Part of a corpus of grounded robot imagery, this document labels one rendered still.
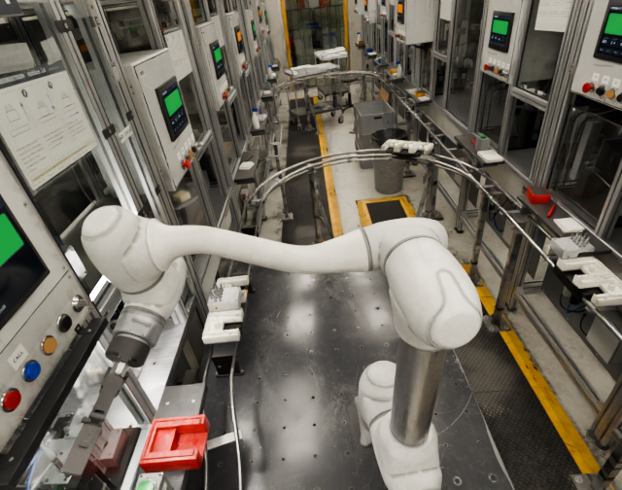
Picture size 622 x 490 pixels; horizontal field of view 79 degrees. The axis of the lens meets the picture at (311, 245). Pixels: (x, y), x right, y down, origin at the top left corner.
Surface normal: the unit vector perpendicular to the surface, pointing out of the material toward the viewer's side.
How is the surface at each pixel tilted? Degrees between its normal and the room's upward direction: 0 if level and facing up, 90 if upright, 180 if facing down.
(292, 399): 0
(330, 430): 0
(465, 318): 88
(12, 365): 90
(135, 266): 100
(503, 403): 0
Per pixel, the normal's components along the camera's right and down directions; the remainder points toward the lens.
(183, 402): -0.11, -0.82
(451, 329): 0.15, 0.46
